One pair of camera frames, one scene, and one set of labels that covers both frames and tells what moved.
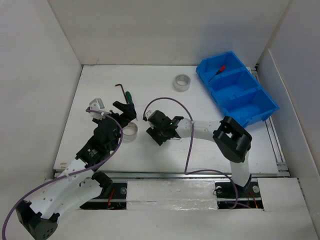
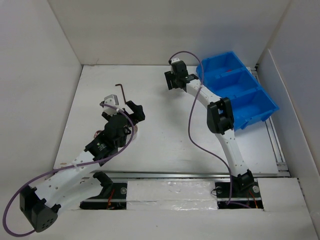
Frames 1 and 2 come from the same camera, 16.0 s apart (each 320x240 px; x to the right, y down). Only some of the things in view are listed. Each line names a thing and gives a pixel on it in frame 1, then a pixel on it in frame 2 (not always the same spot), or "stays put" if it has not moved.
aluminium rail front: [144, 174] stays put
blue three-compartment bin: [237, 94] stays put
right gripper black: [153, 132] to [169, 75]
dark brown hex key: [123, 91] stays put
